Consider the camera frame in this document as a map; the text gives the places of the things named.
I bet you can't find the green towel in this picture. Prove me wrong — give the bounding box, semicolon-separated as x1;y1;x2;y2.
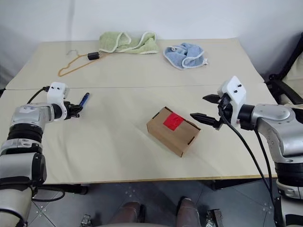
98;31;160;54

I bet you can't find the metal bracket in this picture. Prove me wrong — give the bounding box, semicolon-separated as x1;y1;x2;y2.
207;209;223;227
80;214;92;227

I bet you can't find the dark brown rounded shape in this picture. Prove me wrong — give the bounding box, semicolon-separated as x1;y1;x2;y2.
116;201;143;224
177;197;202;224

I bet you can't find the cream cushion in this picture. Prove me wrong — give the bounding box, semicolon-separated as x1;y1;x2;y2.
272;53;303;105

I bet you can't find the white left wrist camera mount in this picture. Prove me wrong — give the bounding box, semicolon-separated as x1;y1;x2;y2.
46;82;70;120

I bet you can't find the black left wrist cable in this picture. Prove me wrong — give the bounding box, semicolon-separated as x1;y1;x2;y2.
27;86;51;105

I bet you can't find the gold wire hanger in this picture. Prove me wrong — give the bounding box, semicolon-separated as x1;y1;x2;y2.
58;49;105;78

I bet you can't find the blue towel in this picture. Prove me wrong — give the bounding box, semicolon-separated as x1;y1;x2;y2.
163;43;210;71

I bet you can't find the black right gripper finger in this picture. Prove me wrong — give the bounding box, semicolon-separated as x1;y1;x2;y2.
202;94;223;104
190;113;218;128

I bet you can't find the thick black cable loop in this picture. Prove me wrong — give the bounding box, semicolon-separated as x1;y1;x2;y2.
30;186;66;203

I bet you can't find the brown cardboard box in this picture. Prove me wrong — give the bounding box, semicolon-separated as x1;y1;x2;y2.
146;106;202;157

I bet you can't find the blue pen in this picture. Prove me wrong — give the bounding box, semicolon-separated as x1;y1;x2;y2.
79;92;90;107

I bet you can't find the black table frame bar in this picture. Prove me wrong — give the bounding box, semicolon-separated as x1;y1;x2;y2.
211;178;237;191
44;183;89;196

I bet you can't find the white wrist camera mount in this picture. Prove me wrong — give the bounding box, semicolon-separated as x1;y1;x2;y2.
217;76;247;125
46;82;70;120

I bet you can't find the black office chair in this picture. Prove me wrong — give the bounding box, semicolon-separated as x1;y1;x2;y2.
265;32;303;105

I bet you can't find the red tape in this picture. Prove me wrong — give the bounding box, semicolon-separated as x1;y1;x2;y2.
163;113;183;131

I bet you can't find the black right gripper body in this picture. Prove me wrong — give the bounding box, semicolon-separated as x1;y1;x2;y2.
214;93;234;130

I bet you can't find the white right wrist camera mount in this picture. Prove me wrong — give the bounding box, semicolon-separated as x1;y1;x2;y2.
217;76;247;125

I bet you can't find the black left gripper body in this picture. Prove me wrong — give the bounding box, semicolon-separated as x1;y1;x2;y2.
62;101;74;120

